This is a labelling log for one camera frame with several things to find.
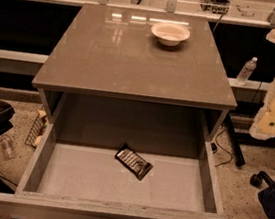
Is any black rxbar chocolate wrapper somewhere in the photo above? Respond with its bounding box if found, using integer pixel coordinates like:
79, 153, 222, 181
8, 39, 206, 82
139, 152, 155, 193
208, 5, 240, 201
115, 143, 153, 181

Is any grey drawer cabinet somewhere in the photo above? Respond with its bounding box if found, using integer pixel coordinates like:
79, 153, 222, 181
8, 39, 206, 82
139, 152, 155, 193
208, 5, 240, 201
33, 4, 236, 159

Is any open grey top drawer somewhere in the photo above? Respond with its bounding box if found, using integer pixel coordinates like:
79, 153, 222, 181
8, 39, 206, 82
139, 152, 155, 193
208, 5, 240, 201
0, 123, 228, 219

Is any clear plastic water bottle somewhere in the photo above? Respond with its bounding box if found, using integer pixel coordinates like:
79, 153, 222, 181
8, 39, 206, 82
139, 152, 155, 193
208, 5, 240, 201
236, 56, 258, 86

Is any black white box on shelf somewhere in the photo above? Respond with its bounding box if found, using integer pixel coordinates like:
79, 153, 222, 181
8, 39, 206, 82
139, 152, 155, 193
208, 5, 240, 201
200, 0, 231, 14

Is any white bowl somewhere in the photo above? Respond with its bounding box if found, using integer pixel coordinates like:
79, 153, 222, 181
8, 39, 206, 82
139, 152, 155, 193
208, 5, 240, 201
151, 22, 190, 47

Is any plastic bottle on floor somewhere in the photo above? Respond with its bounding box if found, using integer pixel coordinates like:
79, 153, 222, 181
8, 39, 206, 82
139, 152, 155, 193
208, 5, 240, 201
0, 134, 15, 160

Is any black cable on floor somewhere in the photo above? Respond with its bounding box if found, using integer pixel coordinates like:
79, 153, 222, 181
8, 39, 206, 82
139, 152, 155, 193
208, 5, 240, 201
208, 126, 239, 170

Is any wire basket on floor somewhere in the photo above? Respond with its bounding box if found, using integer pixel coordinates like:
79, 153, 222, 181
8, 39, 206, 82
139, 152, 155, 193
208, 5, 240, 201
25, 109, 48, 148

